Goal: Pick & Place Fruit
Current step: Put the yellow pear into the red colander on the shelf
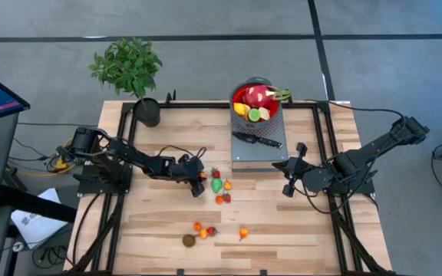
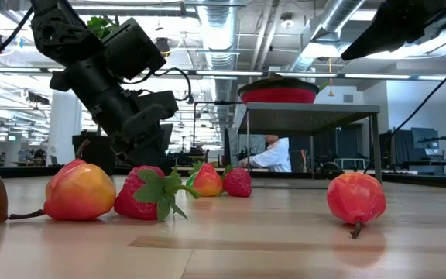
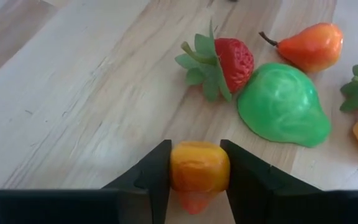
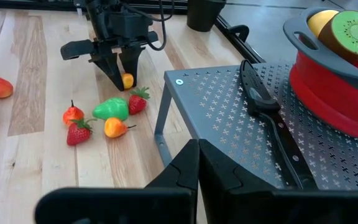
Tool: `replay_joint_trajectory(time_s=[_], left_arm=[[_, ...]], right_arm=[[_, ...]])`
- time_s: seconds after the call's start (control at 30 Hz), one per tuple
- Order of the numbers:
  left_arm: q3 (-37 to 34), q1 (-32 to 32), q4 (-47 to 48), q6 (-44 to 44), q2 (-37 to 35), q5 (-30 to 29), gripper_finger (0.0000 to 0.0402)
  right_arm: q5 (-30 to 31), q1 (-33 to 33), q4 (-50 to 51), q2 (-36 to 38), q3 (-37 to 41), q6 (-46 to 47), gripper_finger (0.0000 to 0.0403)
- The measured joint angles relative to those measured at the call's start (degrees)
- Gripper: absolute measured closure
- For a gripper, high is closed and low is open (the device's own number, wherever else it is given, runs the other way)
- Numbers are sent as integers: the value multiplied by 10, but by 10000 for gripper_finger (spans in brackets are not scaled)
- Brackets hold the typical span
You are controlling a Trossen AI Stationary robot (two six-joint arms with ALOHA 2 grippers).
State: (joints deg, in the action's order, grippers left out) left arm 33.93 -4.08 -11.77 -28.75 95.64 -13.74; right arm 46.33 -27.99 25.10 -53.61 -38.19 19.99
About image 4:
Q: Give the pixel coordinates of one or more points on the small orange toy fruit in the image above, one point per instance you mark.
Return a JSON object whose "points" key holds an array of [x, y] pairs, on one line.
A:
{"points": [[127, 81]]}

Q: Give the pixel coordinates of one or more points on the black knife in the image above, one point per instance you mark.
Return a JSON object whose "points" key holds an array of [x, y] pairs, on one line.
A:
{"points": [[256, 93]]}

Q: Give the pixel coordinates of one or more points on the orange red toy peach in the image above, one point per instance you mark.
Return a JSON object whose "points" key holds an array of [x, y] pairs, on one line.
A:
{"points": [[73, 115]]}

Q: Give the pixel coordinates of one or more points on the small orange toy pear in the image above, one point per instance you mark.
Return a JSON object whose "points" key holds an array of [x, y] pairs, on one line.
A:
{"points": [[115, 127]]}

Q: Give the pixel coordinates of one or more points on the green toy pear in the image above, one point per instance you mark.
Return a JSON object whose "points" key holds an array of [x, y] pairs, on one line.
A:
{"points": [[110, 109]]}

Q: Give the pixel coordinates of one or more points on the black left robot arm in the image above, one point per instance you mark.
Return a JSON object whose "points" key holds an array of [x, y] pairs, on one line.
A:
{"points": [[98, 18]]}

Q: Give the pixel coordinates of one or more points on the grey perforated metal shelf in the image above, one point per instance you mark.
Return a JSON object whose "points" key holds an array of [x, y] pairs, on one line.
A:
{"points": [[216, 102]]}

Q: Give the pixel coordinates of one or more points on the red toy strawberry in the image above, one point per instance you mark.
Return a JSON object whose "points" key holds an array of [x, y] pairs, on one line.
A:
{"points": [[138, 102], [78, 133]]}

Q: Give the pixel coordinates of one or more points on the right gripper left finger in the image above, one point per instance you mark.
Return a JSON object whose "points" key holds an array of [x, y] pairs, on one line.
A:
{"points": [[166, 205]]}

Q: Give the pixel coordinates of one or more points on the black aluminium table frame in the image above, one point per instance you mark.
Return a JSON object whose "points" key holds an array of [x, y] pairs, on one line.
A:
{"points": [[238, 43]]}

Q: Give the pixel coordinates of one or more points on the red orange round toy fruit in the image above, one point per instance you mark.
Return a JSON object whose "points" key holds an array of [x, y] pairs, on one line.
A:
{"points": [[0, 87]]}

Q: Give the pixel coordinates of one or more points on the green potted tree black pot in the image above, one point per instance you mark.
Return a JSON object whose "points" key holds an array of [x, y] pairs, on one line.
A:
{"points": [[205, 15]]}

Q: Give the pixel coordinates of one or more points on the yellow toy lemon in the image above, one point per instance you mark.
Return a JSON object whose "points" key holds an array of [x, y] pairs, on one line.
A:
{"points": [[319, 20]]}

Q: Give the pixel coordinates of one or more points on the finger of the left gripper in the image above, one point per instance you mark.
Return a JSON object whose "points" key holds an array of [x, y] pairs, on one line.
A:
{"points": [[132, 59], [110, 68]]}

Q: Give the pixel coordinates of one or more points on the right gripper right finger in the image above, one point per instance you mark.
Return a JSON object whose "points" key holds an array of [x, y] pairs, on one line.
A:
{"points": [[228, 202]]}

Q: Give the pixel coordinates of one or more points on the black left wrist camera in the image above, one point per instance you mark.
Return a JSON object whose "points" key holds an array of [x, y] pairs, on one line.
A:
{"points": [[129, 25]]}

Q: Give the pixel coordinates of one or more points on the red collapsible bowl grey rim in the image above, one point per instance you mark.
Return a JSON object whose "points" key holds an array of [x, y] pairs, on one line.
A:
{"points": [[328, 93]]}

